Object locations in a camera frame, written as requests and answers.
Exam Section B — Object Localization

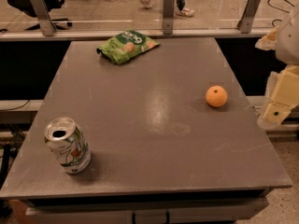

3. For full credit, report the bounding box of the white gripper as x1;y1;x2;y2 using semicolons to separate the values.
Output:
255;4;299;130

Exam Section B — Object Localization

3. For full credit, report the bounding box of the orange fruit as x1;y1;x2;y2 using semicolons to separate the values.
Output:
206;86;228;107

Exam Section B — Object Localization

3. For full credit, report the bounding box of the green rice chip bag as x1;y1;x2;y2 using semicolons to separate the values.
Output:
96;30;160;65

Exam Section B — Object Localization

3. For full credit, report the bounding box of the white green soda can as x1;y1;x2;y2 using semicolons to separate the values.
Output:
44;117;91;175

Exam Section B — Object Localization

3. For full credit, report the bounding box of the black office chair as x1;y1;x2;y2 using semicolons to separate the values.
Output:
7;0;73;35

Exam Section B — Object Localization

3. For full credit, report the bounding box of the right metal bracket post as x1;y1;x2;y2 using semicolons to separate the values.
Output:
237;0;262;34

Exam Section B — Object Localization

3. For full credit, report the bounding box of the metal bracket post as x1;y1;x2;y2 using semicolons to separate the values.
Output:
237;0;262;34
30;0;56;36
163;0;175;35

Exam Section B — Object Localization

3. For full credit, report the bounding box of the black floor cable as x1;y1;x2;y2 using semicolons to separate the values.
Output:
264;0;296;28

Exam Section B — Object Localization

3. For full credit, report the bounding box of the metal rail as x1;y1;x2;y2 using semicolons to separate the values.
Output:
0;28;271;42

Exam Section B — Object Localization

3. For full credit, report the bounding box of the middle metal bracket post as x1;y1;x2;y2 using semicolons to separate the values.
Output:
163;0;175;35

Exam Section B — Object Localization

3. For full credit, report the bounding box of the left metal bracket post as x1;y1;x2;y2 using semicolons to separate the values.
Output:
30;0;56;36

